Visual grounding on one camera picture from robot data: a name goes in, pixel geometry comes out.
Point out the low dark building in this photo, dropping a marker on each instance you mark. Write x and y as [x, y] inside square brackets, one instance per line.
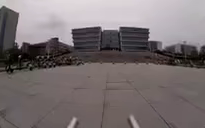
[43, 47]

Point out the row of parked bicycles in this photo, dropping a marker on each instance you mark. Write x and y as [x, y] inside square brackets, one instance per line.
[56, 61]

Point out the wide grey twin-block building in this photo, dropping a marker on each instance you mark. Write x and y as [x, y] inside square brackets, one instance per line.
[90, 38]

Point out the wide stone stairs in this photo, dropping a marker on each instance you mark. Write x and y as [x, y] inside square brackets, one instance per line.
[120, 56]

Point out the low pale building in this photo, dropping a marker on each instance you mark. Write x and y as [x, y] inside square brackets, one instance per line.
[180, 48]

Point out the robot's own part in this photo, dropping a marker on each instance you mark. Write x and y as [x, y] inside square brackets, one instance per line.
[134, 121]
[72, 122]

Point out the grey paved plaza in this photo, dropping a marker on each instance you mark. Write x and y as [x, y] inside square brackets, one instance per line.
[103, 96]

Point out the person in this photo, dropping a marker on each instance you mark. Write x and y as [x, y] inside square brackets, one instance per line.
[9, 65]

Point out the tall pale building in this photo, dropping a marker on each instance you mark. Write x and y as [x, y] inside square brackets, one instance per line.
[5, 30]

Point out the row of bollards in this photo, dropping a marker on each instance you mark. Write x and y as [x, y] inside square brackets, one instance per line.
[125, 62]

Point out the small grey building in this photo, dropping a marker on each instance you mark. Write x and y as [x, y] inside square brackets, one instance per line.
[155, 45]

